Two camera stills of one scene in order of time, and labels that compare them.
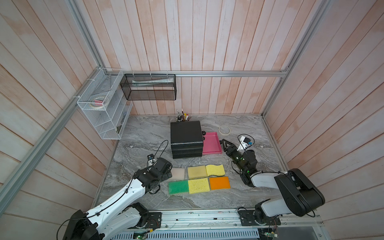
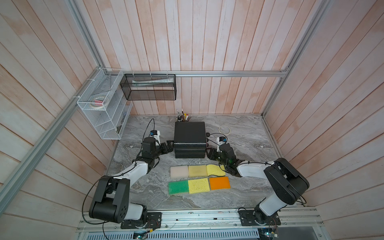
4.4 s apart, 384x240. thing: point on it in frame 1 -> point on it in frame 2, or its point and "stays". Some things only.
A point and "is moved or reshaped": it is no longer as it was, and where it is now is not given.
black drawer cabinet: (186, 139) stays
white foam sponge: (178, 174) is moved or reshaped
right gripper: (230, 151) -> (212, 153)
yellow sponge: (198, 185) stays
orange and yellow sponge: (219, 183) stays
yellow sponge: (197, 172) stays
